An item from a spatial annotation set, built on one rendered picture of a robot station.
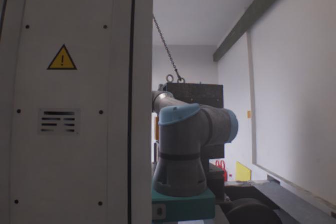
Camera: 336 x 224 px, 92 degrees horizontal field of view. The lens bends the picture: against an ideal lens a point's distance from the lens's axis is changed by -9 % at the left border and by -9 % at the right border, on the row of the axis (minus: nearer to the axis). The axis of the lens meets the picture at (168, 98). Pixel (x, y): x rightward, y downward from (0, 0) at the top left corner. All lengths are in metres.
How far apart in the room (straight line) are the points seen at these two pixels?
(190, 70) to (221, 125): 3.39
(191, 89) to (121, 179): 1.16
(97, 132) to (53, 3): 0.27
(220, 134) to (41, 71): 0.46
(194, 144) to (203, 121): 0.07
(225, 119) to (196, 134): 0.12
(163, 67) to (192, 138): 3.46
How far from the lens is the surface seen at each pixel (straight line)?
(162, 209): 0.48
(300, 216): 1.61
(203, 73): 3.92
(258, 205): 1.78
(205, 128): 0.50
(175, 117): 0.46
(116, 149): 0.34
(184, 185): 0.47
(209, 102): 1.34
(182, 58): 3.95
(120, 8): 0.39
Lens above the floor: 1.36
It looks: 6 degrees up
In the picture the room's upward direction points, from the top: straight up
